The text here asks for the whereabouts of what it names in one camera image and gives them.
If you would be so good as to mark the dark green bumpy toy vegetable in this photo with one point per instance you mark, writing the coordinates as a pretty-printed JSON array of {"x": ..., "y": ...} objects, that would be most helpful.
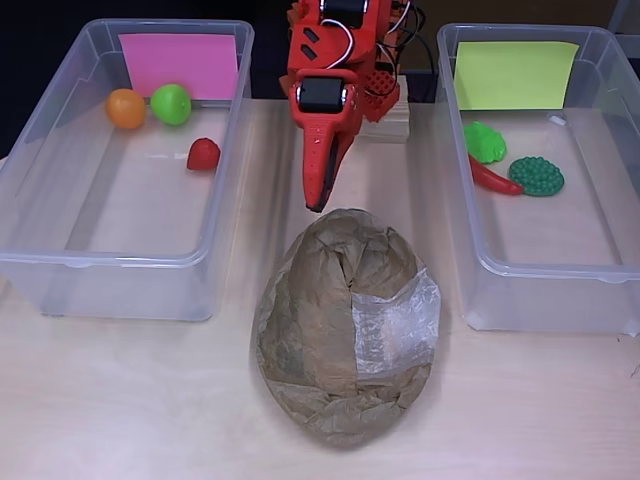
[{"x": 537, "y": 176}]

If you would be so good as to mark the clear plastic bin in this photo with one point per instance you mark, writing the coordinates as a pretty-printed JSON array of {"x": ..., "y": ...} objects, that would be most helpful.
[
  {"x": 125, "y": 225},
  {"x": 540, "y": 230}
]

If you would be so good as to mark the light green toy lettuce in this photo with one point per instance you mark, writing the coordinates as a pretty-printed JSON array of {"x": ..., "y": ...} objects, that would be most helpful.
[{"x": 485, "y": 142}]

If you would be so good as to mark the orange toy fruit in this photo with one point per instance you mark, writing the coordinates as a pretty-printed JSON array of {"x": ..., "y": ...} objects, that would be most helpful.
[{"x": 126, "y": 108}]

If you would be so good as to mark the orange printed robot arm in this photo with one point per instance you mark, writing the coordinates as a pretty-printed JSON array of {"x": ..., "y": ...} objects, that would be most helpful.
[{"x": 387, "y": 55}]

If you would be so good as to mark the pink paper note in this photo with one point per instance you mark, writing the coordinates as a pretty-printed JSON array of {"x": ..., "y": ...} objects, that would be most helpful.
[{"x": 180, "y": 67}]

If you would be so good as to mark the light green toy apple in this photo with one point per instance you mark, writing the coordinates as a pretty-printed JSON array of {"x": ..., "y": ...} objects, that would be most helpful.
[{"x": 171, "y": 105}]

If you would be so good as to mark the wooden base block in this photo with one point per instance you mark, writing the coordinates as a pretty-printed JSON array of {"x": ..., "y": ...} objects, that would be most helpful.
[{"x": 390, "y": 127}]

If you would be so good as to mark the red toy strawberry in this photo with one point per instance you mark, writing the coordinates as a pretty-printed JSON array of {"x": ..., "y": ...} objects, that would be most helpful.
[{"x": 202, "y": 156}]

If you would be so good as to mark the yellow paper note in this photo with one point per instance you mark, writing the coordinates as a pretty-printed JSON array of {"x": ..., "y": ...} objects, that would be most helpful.
[{"x": 515, "y": 75}]

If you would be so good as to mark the crumpled brown paper bag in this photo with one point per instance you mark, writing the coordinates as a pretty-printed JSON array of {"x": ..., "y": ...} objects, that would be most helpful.
[{"x": 310, "y": 325}]

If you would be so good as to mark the red printed robot arm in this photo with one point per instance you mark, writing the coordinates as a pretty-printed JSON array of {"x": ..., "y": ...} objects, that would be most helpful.
[{"x": 325, "y": 45}]

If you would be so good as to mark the red toy chili pepper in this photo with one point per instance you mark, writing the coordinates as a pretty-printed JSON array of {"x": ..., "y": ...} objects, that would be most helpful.
[{"x": 495, "y": 181}]

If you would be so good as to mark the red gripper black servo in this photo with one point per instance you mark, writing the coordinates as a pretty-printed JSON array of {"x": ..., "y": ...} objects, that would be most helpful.
[{"x": 321, "y": 96}]

